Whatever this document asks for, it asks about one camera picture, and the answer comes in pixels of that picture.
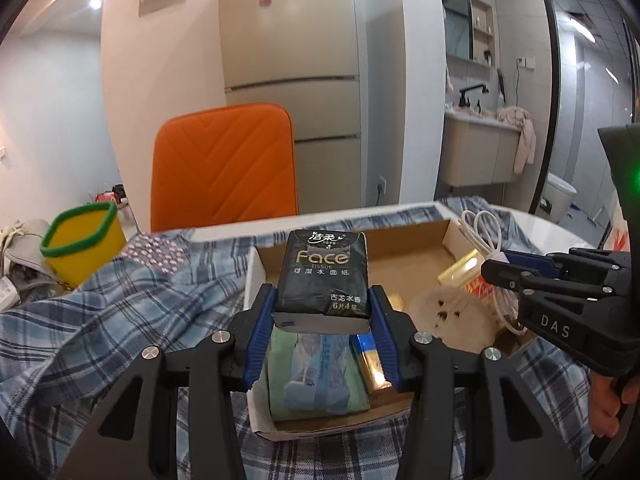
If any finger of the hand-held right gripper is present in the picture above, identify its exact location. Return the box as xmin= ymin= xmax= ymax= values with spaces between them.
xmin=480 ymin=259 xmax=618 ymax=307
xmin=501 ymin=248 xmax=628 ymax=281

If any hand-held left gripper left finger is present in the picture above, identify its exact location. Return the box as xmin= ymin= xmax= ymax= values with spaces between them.
xmin=57 ymin=284 xmax=276 ymax=480

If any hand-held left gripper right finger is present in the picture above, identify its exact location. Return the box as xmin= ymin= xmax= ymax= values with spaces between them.
xmin=367 ymin=285 xmax=563 ymax=480

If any blue and yellow cigarette pack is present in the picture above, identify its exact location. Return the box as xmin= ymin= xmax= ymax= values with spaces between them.
xmin=350 ymin=332 xmax=393 ymax=393

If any white cable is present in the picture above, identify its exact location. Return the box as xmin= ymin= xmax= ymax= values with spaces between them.
xmin=457 ymin=210 xmax=526 ymax=336

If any round beige hand warmer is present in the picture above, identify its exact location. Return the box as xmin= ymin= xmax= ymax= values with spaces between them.
xmin=405 ymin=284 xmax=503 ymax=356

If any red and gold carton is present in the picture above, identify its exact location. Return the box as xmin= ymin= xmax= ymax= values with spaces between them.
xmin=437 ymin=249 xmax=501 ymax=301

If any light blue tissue packet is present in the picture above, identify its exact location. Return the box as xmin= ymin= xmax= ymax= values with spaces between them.
xmin=284 ymin=335 xmax=351 ymax=413

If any black tissue pack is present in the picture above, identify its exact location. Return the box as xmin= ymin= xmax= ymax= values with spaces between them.
xmin=271 ymin=228 xmax=373 ymax=335

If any cardboard box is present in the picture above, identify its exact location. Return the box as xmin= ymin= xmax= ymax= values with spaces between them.
xmin=244 ymin=217 xmax=531 ymax=442

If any person's right hand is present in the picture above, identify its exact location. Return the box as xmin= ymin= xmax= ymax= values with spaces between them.
xmin=589 ymin=372 xmax=637 ymax=438

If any green wet wipes pack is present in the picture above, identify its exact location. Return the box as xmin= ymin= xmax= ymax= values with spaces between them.
xmin=267 ymin=332 xmax=373 ymax=421

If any white trash bin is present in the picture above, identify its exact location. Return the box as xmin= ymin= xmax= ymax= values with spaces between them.
xmin=542 ymin=172 xmax=576 ymax=226

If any beige towel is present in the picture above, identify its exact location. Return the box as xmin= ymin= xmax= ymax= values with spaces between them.
xmin=497 ymin=107 xmax=537 ymax=176

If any bathroom vanity cabinet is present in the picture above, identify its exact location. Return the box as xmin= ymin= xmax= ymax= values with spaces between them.
xmin=435 ymin=110 xmax=523 ymax=191

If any patterned cloth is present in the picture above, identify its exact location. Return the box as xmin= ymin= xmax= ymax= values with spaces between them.
xmin=125 ymin=232 xmax=193 ymax=276

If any blue plaid shirt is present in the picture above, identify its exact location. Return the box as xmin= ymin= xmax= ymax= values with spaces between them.
xmin=0 ymin=195 xmax=640 ymax=480

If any orange chair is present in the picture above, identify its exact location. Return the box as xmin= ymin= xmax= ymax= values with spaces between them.
xmin=150 ymin=102 xmax=300 ymax=233

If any black faucet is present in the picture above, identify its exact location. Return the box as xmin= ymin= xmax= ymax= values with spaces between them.
xmin=459 ymin=84 xmax=490 ymax=110

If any yellow container with green rim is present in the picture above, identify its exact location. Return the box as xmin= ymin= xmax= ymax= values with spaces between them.
xmin=40 ymin=201 xmax=128 ymax=291

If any red object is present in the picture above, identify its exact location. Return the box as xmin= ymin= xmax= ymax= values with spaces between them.
xmin=95 ymin=185 xmax=131 ymax=207

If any mirror cabinet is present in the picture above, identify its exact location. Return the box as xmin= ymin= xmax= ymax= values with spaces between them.
xmin=440 ymin=0 xmax=501 ymax=68

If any white bag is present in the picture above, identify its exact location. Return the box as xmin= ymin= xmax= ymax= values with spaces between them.
xmin=0 ymin=218 xmax=56 ymax=286

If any beige refrigerator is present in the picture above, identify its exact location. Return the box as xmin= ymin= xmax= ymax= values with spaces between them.
xmin=218 ymin=0 xmax=363 ymax=216

